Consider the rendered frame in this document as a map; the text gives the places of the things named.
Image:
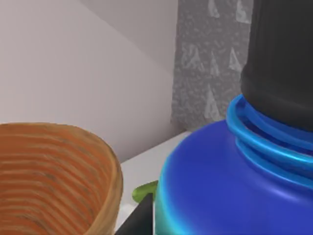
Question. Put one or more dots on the blue bottle with black cap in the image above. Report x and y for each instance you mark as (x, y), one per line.
(232, 176)

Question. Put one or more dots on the woven wooden basket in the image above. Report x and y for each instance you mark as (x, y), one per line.
(53, 176)

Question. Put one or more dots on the green object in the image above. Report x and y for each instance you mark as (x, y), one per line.
(141, 192)

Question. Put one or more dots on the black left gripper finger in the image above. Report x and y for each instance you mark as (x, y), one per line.
(140, 218)

